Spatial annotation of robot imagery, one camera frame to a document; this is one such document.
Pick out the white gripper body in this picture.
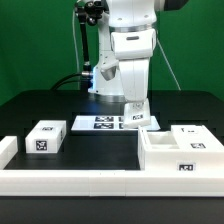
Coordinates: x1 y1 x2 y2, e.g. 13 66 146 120
111 29 156 102

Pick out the white cabinet body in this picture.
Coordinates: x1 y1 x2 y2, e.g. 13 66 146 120
138 127 224 172

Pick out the white cabinet door piece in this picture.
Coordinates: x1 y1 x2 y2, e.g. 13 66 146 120
171 125 224 152

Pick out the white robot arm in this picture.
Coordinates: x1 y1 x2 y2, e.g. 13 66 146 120
84 0 189 102

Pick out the flat white tagged panel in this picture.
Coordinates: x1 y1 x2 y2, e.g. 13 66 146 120
71 115 161 135

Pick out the small white tagged box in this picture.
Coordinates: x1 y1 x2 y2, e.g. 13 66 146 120
25 120 66 154

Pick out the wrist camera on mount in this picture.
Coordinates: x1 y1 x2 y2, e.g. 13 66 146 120
100 57 118 81

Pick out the black camera stand pole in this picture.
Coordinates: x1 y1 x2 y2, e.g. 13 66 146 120
74 1 108 79

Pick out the white thin cable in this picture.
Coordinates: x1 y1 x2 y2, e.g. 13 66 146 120
71 0 84 90

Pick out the black cable bundle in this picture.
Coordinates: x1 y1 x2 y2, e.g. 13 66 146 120
49 73 91 92

